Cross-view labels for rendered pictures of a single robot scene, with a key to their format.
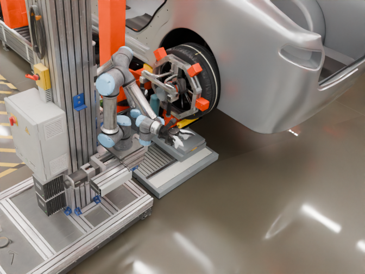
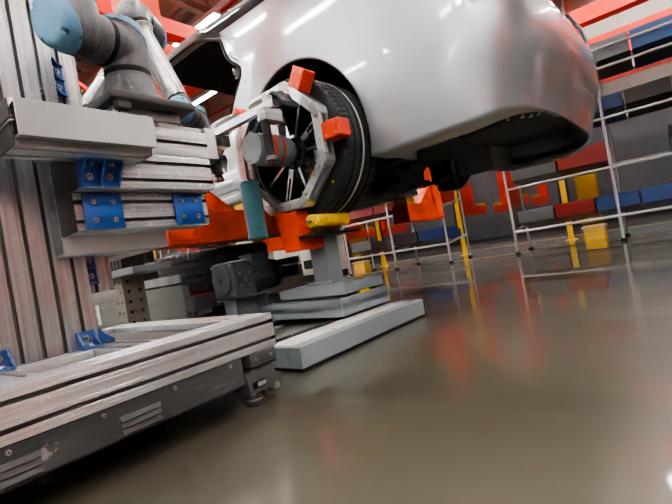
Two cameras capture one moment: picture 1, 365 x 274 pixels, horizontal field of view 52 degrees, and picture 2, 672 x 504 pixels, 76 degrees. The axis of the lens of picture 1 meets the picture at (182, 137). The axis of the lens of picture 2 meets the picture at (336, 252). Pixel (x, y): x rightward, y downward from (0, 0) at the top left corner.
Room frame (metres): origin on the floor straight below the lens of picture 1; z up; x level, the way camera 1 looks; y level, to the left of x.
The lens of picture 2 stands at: (0.87, -0.05, 0.35)
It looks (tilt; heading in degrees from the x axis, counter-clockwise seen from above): 0 degrees down; 0
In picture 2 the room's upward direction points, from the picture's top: 10 degrees counter-clockwise
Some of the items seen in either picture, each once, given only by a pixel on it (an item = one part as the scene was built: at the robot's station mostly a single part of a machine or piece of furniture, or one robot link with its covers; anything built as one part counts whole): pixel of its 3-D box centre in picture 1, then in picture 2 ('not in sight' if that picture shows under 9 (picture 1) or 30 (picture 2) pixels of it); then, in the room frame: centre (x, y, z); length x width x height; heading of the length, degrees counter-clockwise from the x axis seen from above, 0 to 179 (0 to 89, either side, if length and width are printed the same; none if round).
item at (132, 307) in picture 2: not in sight; (134, 321); (2.86, 0.93, 0.21); 0.10 x 0.10 x 0.42; 51
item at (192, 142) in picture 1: (182, 127); (326, 263); (2.94, 0.02, 0.32); 0.40 x 0.30 x 0.28; 51
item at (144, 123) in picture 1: (145, 123); not in sight; (1.78, 0.23, 1.21); 0.11 x 0.08 x 0.09; 67
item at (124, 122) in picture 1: (121, 126); (121, 48); (2.00, 0.42, 0.98); 0.13 x 0.12 x 0.14; 157
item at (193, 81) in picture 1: (175, 87); (281, 151); (2.81, 0.13, 0.85); 0.54 x 0.07 x 0.54; 51
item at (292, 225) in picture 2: (174, 119); (301, 231); (2.84, 0.10, 0.48); 0.16 x 0.12 x 0.17; 141
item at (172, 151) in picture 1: (176, 139); (325, 302); (2.97, 0.06, 0.13); 0.50 x 0.36 x 0.10; 51
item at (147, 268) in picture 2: not in sight; (129, 272); (2.84, 0.91, 0.44); 0.43 x 0.17 x 0.03; 51
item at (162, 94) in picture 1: (169, 89); (269, 150); (2.75, 0.17, 0.85); 0.21 x 0.14 x 0.14; 141
